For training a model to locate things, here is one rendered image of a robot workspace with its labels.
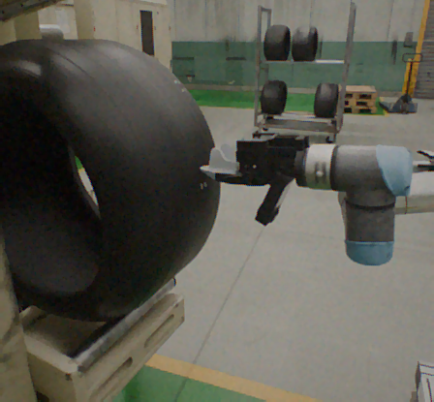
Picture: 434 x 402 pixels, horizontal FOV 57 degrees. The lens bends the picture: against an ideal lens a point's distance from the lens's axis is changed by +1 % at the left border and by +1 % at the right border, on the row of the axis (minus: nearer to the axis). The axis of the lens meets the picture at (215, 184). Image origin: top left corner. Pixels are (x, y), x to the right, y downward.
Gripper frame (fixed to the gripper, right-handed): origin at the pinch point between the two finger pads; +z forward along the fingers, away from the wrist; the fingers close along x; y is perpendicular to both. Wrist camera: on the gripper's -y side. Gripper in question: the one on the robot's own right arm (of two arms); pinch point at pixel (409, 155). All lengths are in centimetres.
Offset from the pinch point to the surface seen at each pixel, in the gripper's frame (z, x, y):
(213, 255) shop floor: 128, 5, 108
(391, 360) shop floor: -4, -3, 107
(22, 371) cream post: 14, -143, -5
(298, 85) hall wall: 596, 809, 194
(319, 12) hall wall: 565, 857, 8
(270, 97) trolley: 317, 321, 84
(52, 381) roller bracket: 8, -140, -3
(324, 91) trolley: 249, 358, 78
